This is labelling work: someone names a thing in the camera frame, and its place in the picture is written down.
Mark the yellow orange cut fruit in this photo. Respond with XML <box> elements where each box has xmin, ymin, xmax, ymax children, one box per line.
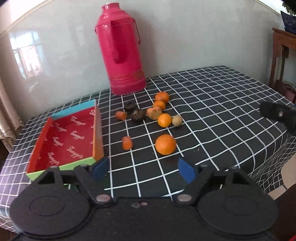
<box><xmin>147</xmin><ymin>106</ymin><xmax>163</xmax><ymax>121</ymax></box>

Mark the brown wooden side stand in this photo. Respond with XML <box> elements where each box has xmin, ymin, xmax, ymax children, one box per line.
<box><xmin>268</xmin><ymin>28</ymin><xmax>295</xmax><ymax>104</ymax></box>

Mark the beige curtain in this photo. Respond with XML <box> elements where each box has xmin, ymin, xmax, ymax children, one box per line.
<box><xmin>0</xmin><ymin>81</ymin><xmax>23</xmax><ymax>151</ymax></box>

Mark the carrot piece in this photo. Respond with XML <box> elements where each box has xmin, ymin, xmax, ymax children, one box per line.
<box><xmin>115</xmin><ymin>111</ymin><xmax>127</xmax><ymax>121</ymax></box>
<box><xmin>121</xmin><ymin>136</ymin><xmax>133</xmax><ymax>151</ymax></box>

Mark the pink thermos flask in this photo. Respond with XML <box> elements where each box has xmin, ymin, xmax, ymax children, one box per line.
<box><xmin>95</xmin><ymin>3</ymin><xmax>146</xmax><ymax>95</ymax></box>

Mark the black white checked tablecloth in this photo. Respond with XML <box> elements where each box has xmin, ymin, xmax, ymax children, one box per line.
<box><xmin>1</xmin><ymin>66</ymin><xmax>295</xmax><ymax>231</ymax></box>

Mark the blue plant pot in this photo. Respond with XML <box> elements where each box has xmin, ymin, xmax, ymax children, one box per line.
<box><xmin>281</xmin><ymin>2</ymin><xmax>296</xmax><ymax>34</ymax></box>

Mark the dark mangosteen back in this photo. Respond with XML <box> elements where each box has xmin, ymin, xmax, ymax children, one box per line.
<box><xmin>123</xmin><ymin>101</ymin><xmax>136</xmax><ymax>113</ymax></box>

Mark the large orange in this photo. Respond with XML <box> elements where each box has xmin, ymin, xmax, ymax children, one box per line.
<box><xmin>155</xmin><ymin>134</ymin><xmax>177</xmax><ymax>155</ymax></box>

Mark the dark mangosteen front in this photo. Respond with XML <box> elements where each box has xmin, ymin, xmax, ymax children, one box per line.
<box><xmin>130</xmin><ymin>108</ymin><xmax>146</xmax><ymax>123</ymax></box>

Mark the orange middle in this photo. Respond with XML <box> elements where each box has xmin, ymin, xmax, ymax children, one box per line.
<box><xmin>158</xmin><ymin>113</ymin><xmax>172</xmax><ymax>128</ymax></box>

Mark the yellow green small fruit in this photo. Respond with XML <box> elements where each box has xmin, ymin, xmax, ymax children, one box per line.
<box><xmin>171</xmin><ymin>115</ymin><xmax>183</xmax><ymax>127</ymax></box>

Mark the orange far top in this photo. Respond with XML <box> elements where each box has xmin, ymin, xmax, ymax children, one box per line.
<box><xmin>155</xmin><ymin>91</ymin><xmax>170</xmax><ymax>104</ymax></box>

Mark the colourful red cardboard tray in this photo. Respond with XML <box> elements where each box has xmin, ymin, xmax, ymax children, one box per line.
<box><xmin>26</xmin><ymin>99</ymin><xmax>104</xmax><ymax>181</ymax></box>

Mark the dark mangosteen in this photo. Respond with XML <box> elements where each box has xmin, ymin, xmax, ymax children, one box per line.
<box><xmin>123</xmin><ymin>101</ymin><xmax>136</xmax><ymax>113</ymax></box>
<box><xmin>130</xmin><ymin>108</ymin><xmax>146</xmax><ymax>123</ymax></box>

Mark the small orange upper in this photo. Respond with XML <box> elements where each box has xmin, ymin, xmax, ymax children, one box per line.
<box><xmin>153</xmin><ymin>100</ymin><xmax>166</xmax><ymax>110</ymax></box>

